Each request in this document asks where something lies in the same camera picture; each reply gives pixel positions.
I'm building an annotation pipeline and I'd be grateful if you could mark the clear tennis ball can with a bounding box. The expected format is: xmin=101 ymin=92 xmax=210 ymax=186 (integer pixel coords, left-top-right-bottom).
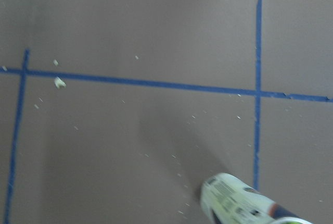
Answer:
xmin=200 ymin=173 xmax=310 ymax=224

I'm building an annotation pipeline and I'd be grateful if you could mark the small yellow foam crumb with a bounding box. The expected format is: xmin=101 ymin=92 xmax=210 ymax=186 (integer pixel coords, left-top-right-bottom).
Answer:
xmin=54 ymin=77 xmax=67 ymax=89

